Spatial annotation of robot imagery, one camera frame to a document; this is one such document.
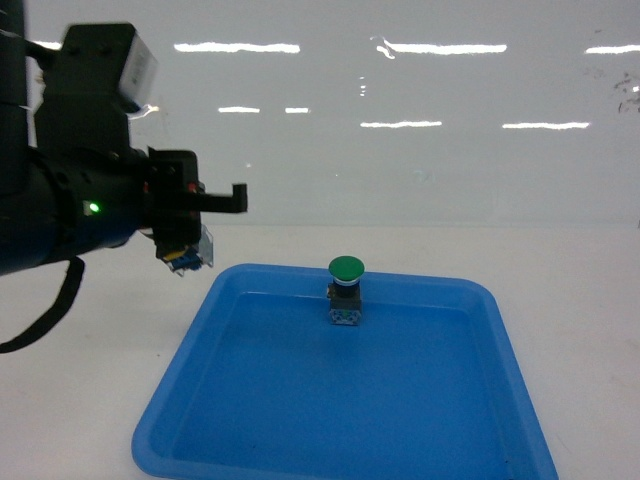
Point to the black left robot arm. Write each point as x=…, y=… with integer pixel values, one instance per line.
x=71, y=181

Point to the red mushroom push button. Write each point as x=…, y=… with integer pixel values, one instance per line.
x=192, y=257

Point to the blue plastic tray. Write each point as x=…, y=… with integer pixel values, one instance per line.
x=264, y=386

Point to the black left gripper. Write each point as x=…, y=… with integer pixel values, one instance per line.
x=168, y=178

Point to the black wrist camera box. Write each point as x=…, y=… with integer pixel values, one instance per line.
x=99, y=77

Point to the green mushroom push button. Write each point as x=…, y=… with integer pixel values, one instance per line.
x=343, y=292

